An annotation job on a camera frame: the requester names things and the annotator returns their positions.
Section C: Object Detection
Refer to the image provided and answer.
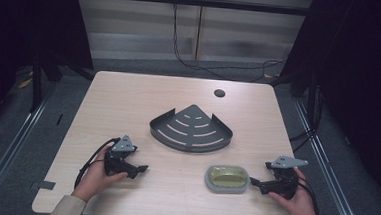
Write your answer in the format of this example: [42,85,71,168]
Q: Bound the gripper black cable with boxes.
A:
[73,135,121,192]
[291,175,322,215]

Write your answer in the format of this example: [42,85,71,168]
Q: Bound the person's right hand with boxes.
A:
[266,164,322,215]

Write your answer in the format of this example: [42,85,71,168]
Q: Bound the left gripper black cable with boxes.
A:
[73,135,121,192]

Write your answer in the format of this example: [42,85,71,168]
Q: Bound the black metal stand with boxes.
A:
[265,58,328,155]
[28,44,98,118]

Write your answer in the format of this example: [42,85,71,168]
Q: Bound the person's left hand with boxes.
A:
[71,144,131,206]

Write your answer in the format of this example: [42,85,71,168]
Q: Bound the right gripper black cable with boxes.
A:
[291,175,322,215]

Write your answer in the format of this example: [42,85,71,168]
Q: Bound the dark grey corner shelf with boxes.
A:
[147,101,236,156]

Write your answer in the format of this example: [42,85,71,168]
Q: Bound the black floor cable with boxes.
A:
[168,3,290,85]

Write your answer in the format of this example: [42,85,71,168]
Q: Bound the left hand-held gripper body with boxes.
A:
[102,133,142,180]

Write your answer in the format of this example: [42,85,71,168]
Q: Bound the black metal frame bar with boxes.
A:
[74,0,314,17]

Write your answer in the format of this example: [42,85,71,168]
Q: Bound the grey tape strip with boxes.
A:
[37,179,57,191]

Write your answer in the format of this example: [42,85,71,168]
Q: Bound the aluminium floor rail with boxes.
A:
[0,89,55,215]
[286,98,375,215]

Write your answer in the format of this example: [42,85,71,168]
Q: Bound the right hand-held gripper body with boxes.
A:
[258,154,310,201]

